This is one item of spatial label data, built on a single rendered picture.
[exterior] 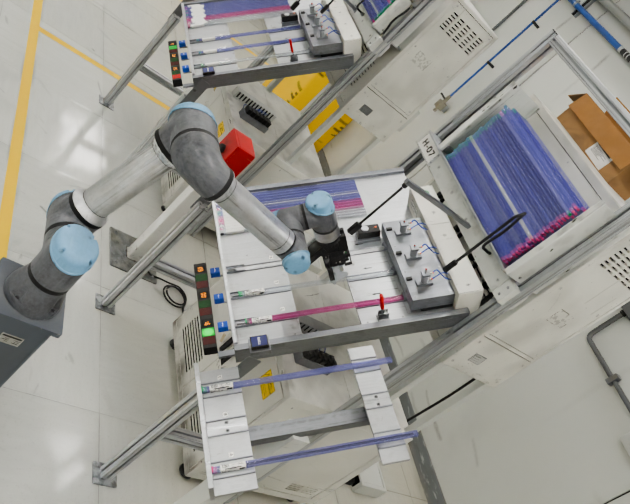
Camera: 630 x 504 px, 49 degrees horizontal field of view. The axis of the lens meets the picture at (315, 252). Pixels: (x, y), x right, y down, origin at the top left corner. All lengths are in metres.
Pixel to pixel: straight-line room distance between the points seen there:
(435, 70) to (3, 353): 2.24
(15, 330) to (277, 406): 0.86
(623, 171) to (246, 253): 1.26
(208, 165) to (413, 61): 1.82
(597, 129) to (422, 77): 1.03
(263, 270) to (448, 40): 1.54
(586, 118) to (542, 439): 1.64
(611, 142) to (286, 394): 1.37
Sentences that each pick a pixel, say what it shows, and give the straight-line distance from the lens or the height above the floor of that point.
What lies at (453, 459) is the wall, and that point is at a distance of 3.81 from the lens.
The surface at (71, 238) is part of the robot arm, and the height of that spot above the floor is 0.78.
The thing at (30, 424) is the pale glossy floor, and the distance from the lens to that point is 2.42.
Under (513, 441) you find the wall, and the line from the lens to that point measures 3.65.
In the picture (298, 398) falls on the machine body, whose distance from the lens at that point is 2.26.
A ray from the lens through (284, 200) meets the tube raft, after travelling 2.40.
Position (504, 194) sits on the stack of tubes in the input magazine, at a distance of 2.16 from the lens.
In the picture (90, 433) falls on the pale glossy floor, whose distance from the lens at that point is 2.52.
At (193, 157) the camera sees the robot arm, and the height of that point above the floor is 1.15.
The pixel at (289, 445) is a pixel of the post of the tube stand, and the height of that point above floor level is 0.78.
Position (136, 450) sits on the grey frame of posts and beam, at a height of 0.20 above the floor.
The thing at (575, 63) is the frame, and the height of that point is 1.88.
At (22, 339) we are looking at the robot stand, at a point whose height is 0.48.
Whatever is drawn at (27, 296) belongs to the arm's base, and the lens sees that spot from 1.83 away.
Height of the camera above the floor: 1.85
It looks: 24 degrees down
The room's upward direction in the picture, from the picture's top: 49 degrees clockwise
